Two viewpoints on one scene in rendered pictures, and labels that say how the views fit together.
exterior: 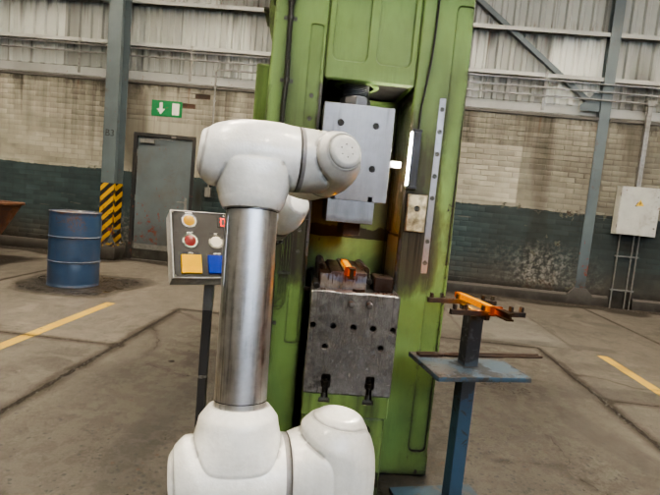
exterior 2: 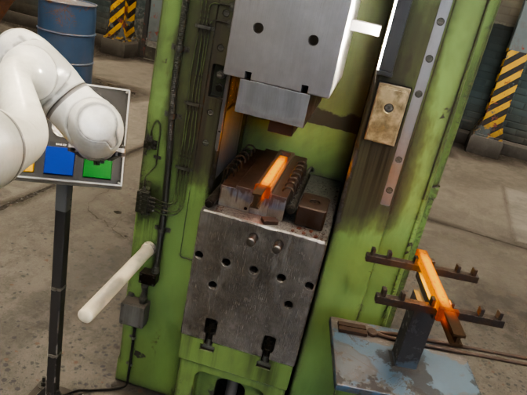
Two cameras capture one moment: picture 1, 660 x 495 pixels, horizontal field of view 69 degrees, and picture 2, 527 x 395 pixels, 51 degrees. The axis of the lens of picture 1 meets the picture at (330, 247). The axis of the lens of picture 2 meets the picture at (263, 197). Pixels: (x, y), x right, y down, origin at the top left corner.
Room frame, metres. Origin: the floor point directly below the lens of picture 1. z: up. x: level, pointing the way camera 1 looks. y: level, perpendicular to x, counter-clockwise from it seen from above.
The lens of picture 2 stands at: (0.60, -0.41, 1.59)
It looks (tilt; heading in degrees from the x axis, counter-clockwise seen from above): 22 degrees down; 12
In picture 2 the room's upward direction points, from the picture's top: 12 degrees clockwise
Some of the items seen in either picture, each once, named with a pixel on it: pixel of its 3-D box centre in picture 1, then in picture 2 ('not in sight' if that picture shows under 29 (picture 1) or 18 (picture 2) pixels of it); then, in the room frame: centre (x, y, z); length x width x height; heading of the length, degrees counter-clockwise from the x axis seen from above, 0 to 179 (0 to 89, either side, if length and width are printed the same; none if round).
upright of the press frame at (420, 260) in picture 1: (414, 236); (397, 139); (2.45, -0.43, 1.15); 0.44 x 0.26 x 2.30; 4
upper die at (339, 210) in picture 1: (345, 210); (285, 91); (2.28, -0.06, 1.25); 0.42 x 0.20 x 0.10; 4
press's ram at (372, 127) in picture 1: (359, 158); (316, 11); (2.28, -0.10, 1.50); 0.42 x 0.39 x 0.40; 4
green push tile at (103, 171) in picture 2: not in sight; (97, 164); (1.89, 0.33, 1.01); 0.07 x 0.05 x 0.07; 119
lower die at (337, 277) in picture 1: (339, 272); (267, 178); (2.28, -0.06, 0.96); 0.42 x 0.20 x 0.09; 4
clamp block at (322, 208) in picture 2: (381, 283); (312, 211); (2.14, -0.24, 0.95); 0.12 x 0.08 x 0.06; 4
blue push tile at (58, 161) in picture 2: (217, 264); (59, 161); (1.84, 0.42, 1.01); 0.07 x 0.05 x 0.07; 119
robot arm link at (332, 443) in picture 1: (330, 464); not in sight; (0.92, -0.04, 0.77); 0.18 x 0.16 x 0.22; 105
